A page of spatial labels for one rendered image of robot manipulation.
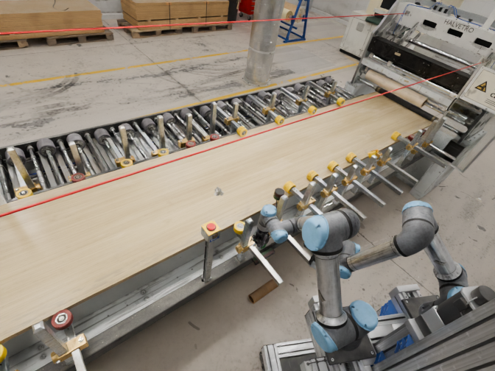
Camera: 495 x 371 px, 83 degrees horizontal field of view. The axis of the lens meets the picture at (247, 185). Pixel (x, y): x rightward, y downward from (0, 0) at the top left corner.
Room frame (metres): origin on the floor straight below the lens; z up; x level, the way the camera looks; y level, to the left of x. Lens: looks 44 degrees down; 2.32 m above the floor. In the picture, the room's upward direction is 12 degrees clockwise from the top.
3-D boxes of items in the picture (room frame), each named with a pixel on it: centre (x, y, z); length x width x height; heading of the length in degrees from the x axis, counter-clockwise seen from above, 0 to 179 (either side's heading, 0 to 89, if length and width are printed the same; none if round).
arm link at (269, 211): (0.94, -0.13, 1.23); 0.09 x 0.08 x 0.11; 32
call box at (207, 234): (0.80, 0.13, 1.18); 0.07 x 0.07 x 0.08; 45
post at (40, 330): (0.28, 0.65, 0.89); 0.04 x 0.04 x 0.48; 45
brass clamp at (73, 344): (0.29, 0.63, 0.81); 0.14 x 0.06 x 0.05; 135
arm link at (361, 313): (0.52, -0.56, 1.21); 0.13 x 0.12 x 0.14; 122
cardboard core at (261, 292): (1.14, -0.33, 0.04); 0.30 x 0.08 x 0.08; 135
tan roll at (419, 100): (3.40, -1.67, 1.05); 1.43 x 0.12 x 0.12; 45
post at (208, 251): (0.80, 0.13, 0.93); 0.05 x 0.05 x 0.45; 45
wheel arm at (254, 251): (0.95, -0.15, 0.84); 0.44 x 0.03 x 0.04; 45
